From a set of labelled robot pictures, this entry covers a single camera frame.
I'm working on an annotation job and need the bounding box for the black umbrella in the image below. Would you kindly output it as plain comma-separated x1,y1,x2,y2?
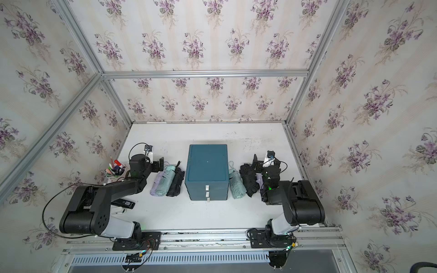
240,164,260,197
166,162,185,197

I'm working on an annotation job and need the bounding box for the teal drawer cabinet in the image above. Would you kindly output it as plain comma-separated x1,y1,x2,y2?
185,144,229,201

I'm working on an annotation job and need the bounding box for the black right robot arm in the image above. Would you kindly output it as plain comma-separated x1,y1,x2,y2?
252,151,325,239

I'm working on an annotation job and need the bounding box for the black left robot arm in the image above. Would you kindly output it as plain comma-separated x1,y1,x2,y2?
42,154,165,239

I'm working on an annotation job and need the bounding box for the green folded umbrella left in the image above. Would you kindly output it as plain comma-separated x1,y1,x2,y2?
156,166,176,196

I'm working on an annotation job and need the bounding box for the green folded umbrella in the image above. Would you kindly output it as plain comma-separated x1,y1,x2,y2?
156,166,176,196
228,161,246,199

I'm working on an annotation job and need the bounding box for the purple folded umbrella left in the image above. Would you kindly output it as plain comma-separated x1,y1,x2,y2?
150,171,165,196

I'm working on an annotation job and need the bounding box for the green folded umbrella right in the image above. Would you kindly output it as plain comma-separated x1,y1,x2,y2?
228,161,246,199

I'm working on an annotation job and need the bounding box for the cup of coloured pens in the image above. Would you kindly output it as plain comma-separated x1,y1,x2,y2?
105,158,126,178

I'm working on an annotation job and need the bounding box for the white ventilation grille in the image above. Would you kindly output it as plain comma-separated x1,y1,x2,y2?
71,251,270,267

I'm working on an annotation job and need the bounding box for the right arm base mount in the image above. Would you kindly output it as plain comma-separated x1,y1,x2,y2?
246,228,297,250

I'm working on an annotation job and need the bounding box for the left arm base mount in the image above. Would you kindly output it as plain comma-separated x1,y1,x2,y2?
112,232,162,251

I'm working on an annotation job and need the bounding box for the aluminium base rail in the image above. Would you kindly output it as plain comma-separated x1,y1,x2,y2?
61,225,346,255

